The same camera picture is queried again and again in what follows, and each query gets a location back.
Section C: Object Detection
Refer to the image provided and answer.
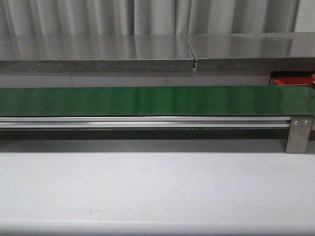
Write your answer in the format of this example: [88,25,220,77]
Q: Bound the grey curtain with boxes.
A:
[0,0,315,36]

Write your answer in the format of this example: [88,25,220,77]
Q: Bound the aluminium conveyor frame rail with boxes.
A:
[0,116,315,131]

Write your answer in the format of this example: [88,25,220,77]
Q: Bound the grey stone counter slab left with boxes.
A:
[0,35,194,73]

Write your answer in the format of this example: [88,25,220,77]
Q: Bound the grey stone counter slab right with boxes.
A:
[187,32,315,72]

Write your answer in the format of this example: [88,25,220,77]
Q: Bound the red plastic tray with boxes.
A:
[270,77,313,87]

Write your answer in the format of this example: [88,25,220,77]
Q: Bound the red mushroom push button switch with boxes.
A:
[311,74,315,89]

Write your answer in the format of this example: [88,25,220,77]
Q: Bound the green conveyor belt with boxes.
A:
[0,86,315,117]

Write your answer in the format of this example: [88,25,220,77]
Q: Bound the grey stone counter slab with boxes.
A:
[187,32,315,72]
[0,35,194,73]

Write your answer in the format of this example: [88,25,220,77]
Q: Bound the steel conveyor support bracket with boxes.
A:
[285,116,314,154]

